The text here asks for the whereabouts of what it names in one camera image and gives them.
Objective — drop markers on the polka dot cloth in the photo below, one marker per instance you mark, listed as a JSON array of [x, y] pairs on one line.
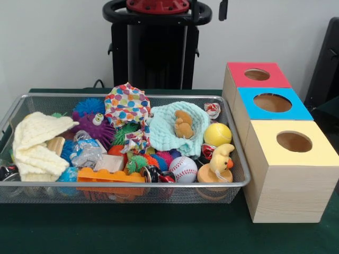
[[127, 105]]

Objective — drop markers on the mint green cloth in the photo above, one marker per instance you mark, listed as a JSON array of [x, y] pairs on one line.
[[161, 132]]

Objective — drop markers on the purple spiky monster toy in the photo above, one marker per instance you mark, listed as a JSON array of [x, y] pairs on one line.
[[90, 129]]

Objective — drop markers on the black panel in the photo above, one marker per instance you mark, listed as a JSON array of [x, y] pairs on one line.
[[325, 66]]

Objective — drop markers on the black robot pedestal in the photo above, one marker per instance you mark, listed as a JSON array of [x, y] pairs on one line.
[[156, 53]]

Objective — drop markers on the crushed clear plastic bottle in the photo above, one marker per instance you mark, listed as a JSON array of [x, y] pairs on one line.
[[84, 152]]

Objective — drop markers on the white toy baseball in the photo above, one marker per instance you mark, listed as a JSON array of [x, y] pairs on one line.
[[182, 169]]

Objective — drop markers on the cream knitted cloth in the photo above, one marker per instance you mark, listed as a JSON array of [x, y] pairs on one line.
[[34, 132]]

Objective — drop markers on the wooden three-hole box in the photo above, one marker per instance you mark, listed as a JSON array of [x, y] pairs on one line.
[[291, 190]]

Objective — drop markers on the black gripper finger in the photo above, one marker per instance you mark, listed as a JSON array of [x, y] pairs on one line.
[[223, 10], [194, 10]]

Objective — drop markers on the yellow tennis ball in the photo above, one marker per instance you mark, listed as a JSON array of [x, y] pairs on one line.
[[217, 135]]

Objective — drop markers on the brown plush toy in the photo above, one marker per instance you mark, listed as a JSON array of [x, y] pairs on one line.
[[184, 127]]

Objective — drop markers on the yellow plush duck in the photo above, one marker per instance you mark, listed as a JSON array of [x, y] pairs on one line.
[[221, 161]]

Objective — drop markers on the silver mesh bin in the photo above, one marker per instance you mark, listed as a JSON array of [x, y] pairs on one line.
[[185, 195]]

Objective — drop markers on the orange building brick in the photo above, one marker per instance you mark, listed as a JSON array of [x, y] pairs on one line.
[[106, 176]]

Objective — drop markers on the dark green tablecloth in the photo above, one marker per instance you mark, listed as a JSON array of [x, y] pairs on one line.
[[159, 232]]

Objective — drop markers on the blue spiky ball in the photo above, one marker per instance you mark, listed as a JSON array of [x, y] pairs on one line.
[[88, 105]]

